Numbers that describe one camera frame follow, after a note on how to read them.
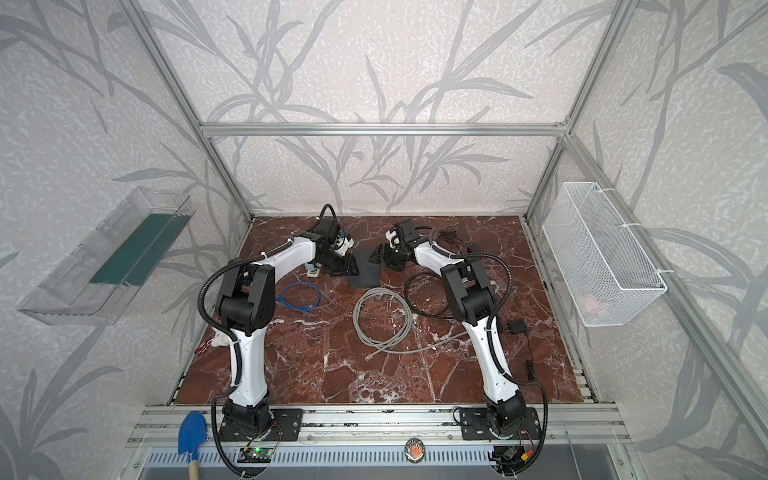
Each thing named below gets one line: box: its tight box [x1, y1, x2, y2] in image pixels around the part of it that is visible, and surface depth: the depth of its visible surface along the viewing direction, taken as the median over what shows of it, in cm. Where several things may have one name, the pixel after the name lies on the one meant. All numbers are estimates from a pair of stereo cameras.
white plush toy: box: [210, 329, 232, 348], surface depth 88 cm
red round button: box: [404, 438, 426, 464], surface depth 71 cm
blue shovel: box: [178, 411, 207, 480], surface depth 74 cm
